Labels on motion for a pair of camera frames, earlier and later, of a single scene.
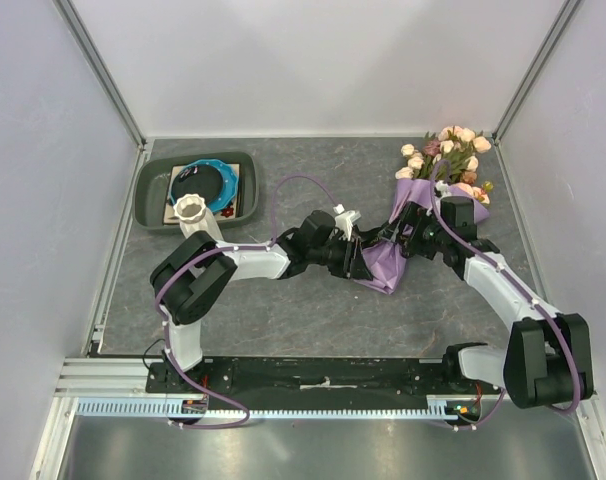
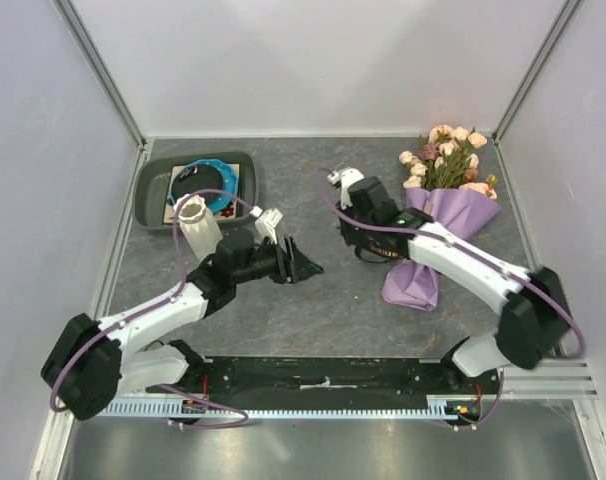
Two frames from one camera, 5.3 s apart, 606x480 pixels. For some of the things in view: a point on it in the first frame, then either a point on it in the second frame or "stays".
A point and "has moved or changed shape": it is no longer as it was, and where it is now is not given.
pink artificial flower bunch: x=449 y=157 has moved or changed shape
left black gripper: x=357 y=269 → x=303 y=268
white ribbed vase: x=193 y=215 stays
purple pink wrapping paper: x=385 y=259 has moved or changed shape
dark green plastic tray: x=148 y=189 stays
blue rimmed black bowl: x=214 y=180 stays
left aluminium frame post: x=102 y=71 stays
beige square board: x=228 y=212 stays
